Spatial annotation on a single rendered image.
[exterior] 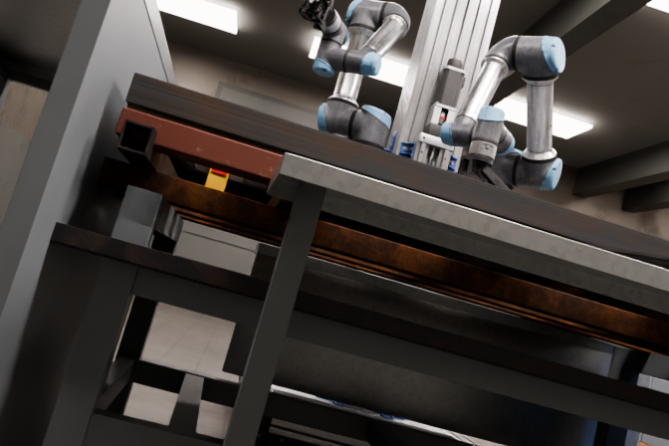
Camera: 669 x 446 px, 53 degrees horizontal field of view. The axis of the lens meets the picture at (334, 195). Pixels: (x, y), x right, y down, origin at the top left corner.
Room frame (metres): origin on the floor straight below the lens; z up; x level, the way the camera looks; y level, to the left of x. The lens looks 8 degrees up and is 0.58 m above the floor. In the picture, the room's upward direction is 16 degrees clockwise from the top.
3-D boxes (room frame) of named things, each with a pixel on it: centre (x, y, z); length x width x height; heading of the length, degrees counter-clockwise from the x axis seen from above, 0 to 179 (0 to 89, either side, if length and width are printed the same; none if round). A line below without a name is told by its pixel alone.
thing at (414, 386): (2.09, -0.47, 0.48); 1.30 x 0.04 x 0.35; 97
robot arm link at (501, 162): (2.40, -0.57, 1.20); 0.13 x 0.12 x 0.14; 56
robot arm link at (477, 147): (1.89, -0.38, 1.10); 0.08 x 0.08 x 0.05
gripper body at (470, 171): (1.89, -0.37, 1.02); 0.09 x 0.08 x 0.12; 97
